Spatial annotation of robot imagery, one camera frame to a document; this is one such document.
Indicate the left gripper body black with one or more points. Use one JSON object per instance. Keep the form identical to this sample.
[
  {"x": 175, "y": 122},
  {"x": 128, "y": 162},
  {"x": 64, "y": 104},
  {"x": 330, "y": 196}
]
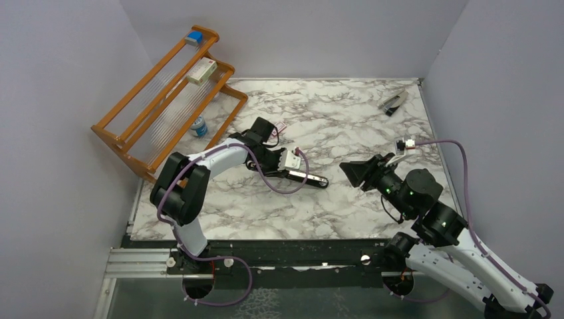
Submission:
[{"x": 269, "y": 160}]

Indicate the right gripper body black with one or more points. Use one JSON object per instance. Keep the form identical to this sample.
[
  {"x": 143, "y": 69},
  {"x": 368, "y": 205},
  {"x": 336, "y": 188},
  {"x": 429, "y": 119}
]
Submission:
[{"x": 382, "y": 177}]

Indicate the black stapler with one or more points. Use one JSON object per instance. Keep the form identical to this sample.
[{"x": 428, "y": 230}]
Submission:
[{"x": 299, "y": 176}]

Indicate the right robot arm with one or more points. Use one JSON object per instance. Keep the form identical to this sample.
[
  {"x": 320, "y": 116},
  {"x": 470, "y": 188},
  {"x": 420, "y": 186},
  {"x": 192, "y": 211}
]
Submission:
[{"x": 444, "y": 248}]

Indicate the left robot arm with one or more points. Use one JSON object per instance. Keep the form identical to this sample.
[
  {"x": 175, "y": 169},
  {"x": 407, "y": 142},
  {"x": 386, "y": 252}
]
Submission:
[{"x": 180, "y": 189}]

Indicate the red white staple box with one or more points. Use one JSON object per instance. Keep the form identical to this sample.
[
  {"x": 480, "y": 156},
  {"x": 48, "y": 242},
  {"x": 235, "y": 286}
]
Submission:
[{"x": 279, "y": 127}]

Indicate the blue white jar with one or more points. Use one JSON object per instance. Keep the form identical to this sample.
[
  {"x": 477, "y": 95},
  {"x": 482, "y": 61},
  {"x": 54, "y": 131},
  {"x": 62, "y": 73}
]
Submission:
[{"x": 199, "y": 127}]

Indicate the orange wooden shelf rack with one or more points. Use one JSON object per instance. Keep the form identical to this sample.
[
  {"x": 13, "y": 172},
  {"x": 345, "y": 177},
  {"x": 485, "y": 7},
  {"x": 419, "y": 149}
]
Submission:
[{"x": 146, "y": 125}]

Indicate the white red box on shelf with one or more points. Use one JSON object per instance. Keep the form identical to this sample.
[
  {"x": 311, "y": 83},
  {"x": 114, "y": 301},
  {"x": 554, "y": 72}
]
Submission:
[{"x": 201, "y": 71}]

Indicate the blue grey eraser block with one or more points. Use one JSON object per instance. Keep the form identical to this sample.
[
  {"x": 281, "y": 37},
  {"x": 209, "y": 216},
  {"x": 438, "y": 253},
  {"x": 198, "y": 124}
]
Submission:
[{"x": 194, "y": 38}]

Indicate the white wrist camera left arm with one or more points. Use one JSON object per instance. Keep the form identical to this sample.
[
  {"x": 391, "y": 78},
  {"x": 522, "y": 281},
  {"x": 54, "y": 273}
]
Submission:
[{"x": 290, "y": 159}]

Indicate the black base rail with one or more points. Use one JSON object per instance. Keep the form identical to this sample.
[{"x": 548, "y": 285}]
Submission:
[{"x": 283, "y": 264}]

